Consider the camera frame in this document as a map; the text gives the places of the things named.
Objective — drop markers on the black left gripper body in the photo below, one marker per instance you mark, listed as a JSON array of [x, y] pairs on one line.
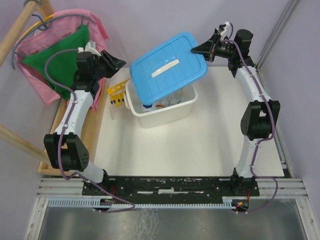
[[101, 70]]

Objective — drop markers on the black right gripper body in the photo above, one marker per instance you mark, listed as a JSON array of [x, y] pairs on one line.
[[221, 49]]

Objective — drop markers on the yellow test tube rack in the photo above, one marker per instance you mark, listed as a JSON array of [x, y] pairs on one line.
[[116, 92]]

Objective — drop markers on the blue plastic tray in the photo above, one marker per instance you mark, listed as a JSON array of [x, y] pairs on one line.
[[167, 68]]

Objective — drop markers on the clear tube with blue cap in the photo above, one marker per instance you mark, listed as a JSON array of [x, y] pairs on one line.
[[147, 106]]

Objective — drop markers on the coloured plastic spoons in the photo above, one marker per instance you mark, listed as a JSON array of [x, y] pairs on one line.
[[160, 106]]

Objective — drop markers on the white plastic bin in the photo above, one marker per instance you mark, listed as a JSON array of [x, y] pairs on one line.
[[151, 117]]

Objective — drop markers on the round glass flask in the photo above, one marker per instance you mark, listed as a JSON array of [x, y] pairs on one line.
[[170, 101]]

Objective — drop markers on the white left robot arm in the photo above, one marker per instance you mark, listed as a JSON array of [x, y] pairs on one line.
[[65, 148]]

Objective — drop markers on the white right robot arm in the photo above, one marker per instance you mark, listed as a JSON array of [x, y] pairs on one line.
[[259, 120]]

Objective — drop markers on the green cloth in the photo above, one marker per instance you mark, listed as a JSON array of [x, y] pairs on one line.
[[62, 62]]

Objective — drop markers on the pink shirt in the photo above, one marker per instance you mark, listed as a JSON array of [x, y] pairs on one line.
[[98, 33]]

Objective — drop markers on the yellow clothes hanger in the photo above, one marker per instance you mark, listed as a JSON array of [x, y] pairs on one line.
[[45, 17]]

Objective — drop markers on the black mounting plate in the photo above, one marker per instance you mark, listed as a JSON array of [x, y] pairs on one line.
[[179, 189]]

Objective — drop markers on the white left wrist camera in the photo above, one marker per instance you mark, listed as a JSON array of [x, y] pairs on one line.
[[89, 47]]

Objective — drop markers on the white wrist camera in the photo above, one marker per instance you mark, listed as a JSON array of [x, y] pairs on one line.
[[222, 28], [89, 47]]

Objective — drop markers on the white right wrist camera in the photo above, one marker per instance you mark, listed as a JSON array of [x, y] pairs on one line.
[[222, 28]]

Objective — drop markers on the aluminium frame rail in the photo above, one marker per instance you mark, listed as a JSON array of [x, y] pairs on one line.
[[288, 70]]

